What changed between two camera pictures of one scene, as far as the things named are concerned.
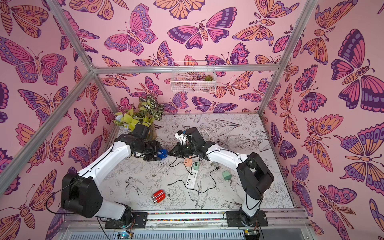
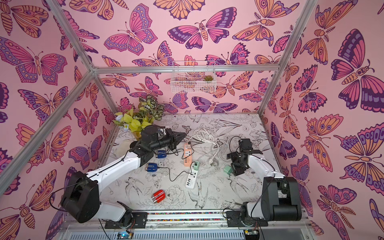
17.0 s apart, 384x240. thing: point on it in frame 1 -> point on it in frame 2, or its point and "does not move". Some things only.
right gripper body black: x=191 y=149 -> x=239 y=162
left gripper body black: x=151 y=148 -> x=168 y=138
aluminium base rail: x=184 y=225 does not move
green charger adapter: x=226 y=175 -> x=228 y=169
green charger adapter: x=196 y=165 does not move
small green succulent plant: x=208 y=78 does not move
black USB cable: x=197 y=192 -> x=169 y=174
